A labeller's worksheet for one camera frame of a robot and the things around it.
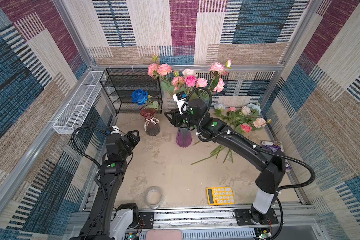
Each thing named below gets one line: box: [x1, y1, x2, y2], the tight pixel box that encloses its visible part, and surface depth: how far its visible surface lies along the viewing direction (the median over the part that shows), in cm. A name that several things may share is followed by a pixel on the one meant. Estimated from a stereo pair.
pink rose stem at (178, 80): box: [172, 75, 185, 87], surface depth 81 cm
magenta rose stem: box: [184, 75, 197, 93], surface depth 71 cm
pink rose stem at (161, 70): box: [148, 53, 174, 97], surface depth 80 cm
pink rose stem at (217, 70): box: [208, 59, 232, 93], surface depth 71 cm
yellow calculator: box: [206, 186, 235, 206], surface depth 81 cm
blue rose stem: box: [131, 89, 162, 110], surface depth 70 cm
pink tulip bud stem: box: [196, 77, 208, 88], surface depth 72 cm
